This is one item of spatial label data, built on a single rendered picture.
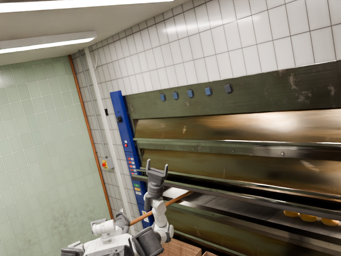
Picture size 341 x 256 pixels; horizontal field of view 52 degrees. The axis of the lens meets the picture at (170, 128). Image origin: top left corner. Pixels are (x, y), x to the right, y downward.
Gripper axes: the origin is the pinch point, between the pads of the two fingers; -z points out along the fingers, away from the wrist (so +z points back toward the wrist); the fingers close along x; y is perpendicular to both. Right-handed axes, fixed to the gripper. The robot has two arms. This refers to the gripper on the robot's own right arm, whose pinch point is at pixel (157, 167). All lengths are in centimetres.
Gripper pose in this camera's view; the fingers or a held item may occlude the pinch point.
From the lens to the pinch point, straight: 193.6
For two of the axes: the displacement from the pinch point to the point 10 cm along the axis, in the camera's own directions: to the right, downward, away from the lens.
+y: 4.1, -3.6, 8.4
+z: -0.8, 9.0, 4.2
